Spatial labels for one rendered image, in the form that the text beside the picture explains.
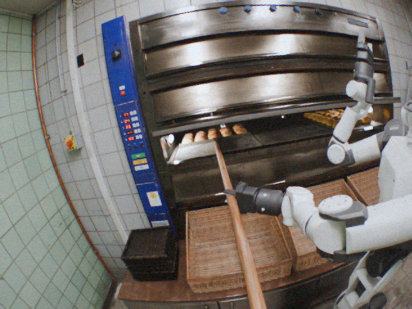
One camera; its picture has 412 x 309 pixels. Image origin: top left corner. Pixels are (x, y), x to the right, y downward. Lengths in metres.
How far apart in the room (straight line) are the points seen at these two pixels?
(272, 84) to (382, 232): 1.02
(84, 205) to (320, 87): 1.86
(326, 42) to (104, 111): 1.48
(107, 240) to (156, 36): 1.55
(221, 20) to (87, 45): 0.84
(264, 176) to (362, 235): 1.01
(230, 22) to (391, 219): 1.17
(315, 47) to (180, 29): 0.82
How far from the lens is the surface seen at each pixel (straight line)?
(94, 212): 1.65
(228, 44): 1.20
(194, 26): 1.23
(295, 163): 1.38
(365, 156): 0.84
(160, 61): 1.19
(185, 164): 1.24
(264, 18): 1.31
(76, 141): 1.39
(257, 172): 1.30
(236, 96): 1.16
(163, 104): 1.18
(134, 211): 1.49
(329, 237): 0.44
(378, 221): 0.40
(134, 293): 1.34
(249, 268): 0.48
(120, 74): 1.23
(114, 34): 1.29
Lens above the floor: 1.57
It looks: 18 degrees down
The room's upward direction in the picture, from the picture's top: 11 degrees counter-clockwise
